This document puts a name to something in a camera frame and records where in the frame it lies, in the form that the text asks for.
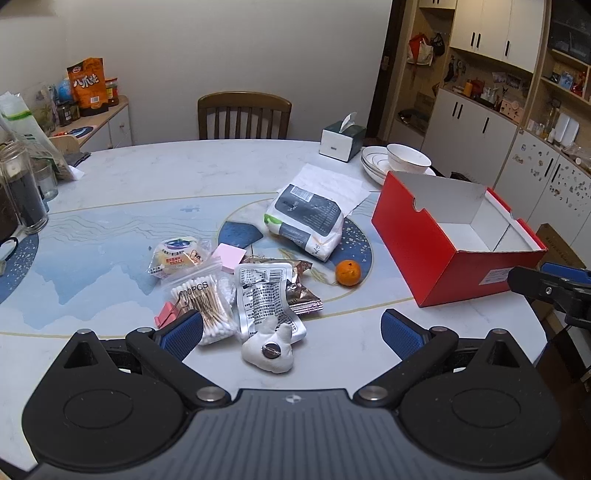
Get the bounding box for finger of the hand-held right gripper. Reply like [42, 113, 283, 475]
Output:
[540, 261, 591, 284]
[508, 266, 591, 329]

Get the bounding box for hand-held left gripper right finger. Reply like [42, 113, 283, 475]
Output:
[379, 309, 551, 408]

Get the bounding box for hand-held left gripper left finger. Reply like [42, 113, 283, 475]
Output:
[34, 310, 232, 408]

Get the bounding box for pink binder clip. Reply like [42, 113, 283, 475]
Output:
[156, 295, 192, 329]

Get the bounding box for cotton swab bag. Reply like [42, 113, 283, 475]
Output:
[161, 258, 241, 346]

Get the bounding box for orange tangerine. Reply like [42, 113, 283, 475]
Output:
[335, 260, 362, 287]

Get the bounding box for white plush toy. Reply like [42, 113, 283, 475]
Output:
[241, 316, 296, 374]

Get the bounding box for silver foil packet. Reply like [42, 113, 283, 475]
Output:
[234, 263, 308, 343]

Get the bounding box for red cardboard box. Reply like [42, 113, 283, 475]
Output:
[371, 171, 548, 308]

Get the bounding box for brown cardboard box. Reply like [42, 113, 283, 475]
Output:
[536, 223, 587, 271]

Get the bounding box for yellow cake snack packet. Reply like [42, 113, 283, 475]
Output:
[148, 236, 212, 279]

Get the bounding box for pink sticky notes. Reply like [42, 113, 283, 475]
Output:
[210, 243, 247, 274]

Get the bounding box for brown snack wrapper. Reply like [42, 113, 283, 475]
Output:
[240, 256, 324, 317]

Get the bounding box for white containers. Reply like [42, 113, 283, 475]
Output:
[554, 113, 580, 144]

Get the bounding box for grey and white wipes pack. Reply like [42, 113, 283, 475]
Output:
[264, 184, 345, 263]

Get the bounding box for white lower cabinet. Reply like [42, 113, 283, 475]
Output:
[422, 88, 518, 185]

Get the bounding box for white paper sheet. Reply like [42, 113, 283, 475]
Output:
[276, 162, 371, 217]

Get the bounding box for white bowl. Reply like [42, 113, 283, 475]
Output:
[386, 143, 432, 175]

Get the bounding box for stack of white dishes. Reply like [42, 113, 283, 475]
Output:
[361, 146, 437, 177]

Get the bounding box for green and white tissue box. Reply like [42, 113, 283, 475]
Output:
[320, 112, 367, 162]

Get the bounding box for glass cup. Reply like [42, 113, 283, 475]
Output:
[32, 159, 60, 201]

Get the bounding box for tall glass jar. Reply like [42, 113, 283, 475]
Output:
[0, 141, 49, 234]

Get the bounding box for white side cabinet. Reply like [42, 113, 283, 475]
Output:
[48, 95, 134, 151]

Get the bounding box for wooden chair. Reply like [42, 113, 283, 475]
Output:
[198, 92, 293, 140]

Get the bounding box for white upper cabinet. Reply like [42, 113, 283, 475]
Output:
[450, 0, 552, 72]

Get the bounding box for red hanging bag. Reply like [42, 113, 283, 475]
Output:
[409, 33, 435, 68]

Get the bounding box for dark door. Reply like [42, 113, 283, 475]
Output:
[367, 0, 407, 139]

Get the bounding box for orange snack bag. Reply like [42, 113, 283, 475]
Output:
[67, 57, 109, 117]

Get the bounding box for green striped plastic bag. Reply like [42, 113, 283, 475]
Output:
[0, 90, 77, 181]

